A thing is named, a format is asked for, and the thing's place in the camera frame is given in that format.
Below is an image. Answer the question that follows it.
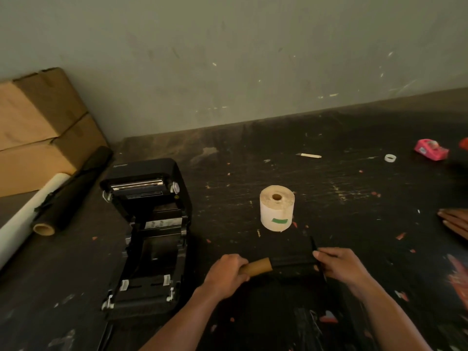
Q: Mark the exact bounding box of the person's right hand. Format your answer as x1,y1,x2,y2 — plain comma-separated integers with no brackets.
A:
312,247,373,293

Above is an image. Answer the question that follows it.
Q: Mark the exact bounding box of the person's left forearm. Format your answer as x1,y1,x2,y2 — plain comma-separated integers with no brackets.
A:
138,285,220,351

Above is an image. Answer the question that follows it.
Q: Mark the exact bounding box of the pink tape dispenser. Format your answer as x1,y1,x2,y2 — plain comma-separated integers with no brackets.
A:
414,138,449,161

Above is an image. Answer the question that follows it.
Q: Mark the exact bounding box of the white film roll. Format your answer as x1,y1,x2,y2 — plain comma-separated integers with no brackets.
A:
0,173,71,269

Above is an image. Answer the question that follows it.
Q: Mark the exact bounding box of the black film roll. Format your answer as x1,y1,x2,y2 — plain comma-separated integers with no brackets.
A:
32,146,113,236

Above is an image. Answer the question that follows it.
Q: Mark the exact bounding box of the white paper roll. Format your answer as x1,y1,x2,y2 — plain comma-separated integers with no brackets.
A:
259,185,296,233

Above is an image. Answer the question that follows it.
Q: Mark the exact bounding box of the brown cardboard core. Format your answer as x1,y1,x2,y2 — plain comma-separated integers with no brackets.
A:
238,257,274,277

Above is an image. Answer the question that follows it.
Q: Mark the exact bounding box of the person's right forearm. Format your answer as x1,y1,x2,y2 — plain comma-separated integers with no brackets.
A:
347,277,432,351

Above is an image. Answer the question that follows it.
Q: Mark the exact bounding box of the brown cardboard box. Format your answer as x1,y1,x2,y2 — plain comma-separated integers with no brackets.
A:
0,113,109,198
0,67,88,151

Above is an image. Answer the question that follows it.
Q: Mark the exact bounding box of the black roll spindle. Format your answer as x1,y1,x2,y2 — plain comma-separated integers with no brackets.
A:
270,235,328,284

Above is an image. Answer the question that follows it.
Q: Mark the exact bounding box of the person's left hand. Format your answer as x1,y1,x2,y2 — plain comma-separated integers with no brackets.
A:
199,253,251,300

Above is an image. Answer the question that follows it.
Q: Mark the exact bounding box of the red printed sticker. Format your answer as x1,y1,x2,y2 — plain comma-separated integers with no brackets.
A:
447,253,468,311

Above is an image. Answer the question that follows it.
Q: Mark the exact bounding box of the black printer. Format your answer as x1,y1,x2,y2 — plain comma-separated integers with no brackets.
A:
99,158,193,322

